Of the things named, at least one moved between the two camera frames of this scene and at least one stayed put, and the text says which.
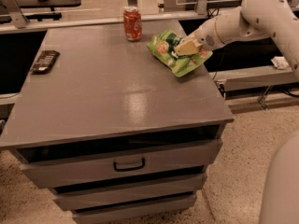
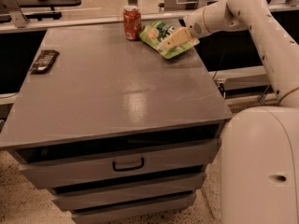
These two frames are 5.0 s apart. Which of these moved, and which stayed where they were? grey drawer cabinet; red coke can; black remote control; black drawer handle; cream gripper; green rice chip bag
Moved: green rice chip bag; cream gripper
Stayed: black remote control; red coke can; grey drawer cabinet; black drawer handle
